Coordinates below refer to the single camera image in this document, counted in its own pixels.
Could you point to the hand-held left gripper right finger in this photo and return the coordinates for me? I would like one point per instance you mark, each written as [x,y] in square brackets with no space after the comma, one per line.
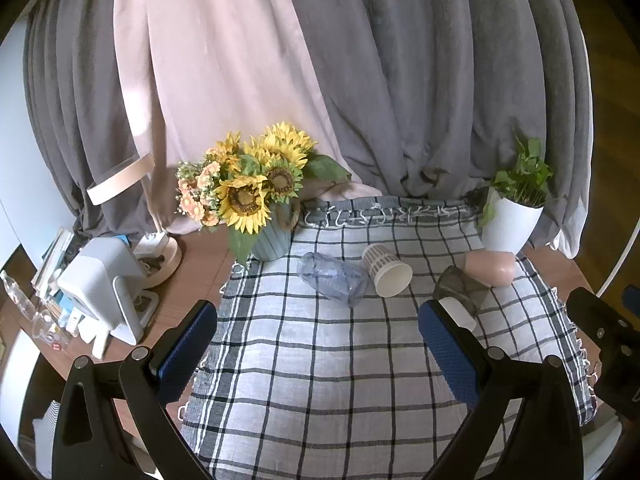
[445,347]

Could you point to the dark transparent cup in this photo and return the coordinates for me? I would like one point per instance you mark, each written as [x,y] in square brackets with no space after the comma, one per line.
[460,287]

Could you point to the white box-shaped device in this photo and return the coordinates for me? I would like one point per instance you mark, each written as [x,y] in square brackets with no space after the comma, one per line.
[100,280]

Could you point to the white plant pot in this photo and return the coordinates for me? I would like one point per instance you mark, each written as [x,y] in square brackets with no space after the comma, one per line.
[510,227]

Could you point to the pink curtain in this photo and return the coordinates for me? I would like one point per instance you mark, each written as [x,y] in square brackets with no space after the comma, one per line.
[220,60]

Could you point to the small clear glass jar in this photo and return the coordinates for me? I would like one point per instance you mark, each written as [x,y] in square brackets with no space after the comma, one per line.
[50,332]

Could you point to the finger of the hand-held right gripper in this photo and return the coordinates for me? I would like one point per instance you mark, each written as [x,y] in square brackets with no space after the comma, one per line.
[612,340]

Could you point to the sunflower bouquet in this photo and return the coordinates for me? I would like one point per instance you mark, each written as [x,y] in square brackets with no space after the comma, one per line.
[245,190]

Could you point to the black white checkered cloth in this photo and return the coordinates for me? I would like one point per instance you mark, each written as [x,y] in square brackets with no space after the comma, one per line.
[325,360]

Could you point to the clear blue plastic cup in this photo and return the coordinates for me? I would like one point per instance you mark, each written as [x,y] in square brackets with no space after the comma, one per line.
[332,277]

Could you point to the white desk lamp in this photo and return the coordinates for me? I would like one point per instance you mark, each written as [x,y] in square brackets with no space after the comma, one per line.
[120,180]

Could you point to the green leafy plant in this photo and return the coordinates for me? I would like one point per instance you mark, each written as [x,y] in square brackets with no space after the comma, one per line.
[522,175]

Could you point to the grey curtain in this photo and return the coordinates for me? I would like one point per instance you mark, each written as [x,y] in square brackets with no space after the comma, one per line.
[70,85]
[425,70]

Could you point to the white patterned paper cup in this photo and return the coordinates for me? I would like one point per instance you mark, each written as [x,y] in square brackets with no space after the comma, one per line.
[387,272]

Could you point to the blue-grey ribbed vase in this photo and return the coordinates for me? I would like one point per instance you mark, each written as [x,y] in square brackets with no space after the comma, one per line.
[270,242]

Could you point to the stack of books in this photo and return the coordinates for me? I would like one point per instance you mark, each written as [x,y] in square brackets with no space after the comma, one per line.
[52,260]

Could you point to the pink cup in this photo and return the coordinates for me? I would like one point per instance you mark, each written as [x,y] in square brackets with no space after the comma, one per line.
[492,267]

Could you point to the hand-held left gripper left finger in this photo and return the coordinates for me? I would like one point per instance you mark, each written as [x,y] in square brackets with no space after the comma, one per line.
[187,355]

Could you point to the clear plastic bottle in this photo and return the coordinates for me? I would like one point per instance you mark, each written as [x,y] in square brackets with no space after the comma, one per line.
[17,295]

